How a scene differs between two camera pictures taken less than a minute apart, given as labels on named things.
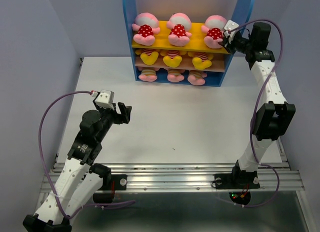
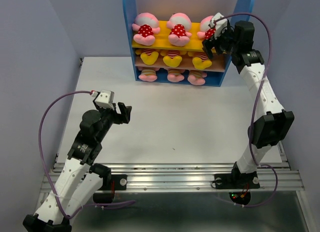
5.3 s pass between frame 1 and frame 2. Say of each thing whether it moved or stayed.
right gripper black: moved
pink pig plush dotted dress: moved
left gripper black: stayed
